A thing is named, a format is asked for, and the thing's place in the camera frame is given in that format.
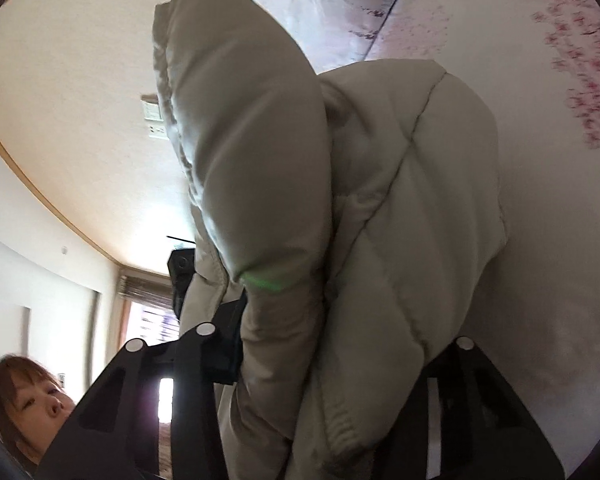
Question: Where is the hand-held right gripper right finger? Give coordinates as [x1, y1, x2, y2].
[380, 335, 566, 480]

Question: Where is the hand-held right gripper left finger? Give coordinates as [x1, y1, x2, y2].
[32, 290, 251, 480]

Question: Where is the white puffer jacket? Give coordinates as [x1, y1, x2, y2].
[152, 0, 508, 480]

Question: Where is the window with wooden blind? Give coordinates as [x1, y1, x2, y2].
[117, 275, 181, 346]

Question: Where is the wooden ceiling trim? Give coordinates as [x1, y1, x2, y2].
[0, 110, 196, 281]

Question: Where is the person's head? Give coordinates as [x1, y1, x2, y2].
[0, 354, 76, 466]

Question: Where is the pink tree print bedsheet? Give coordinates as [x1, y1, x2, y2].
[365, 0, 600, 480]

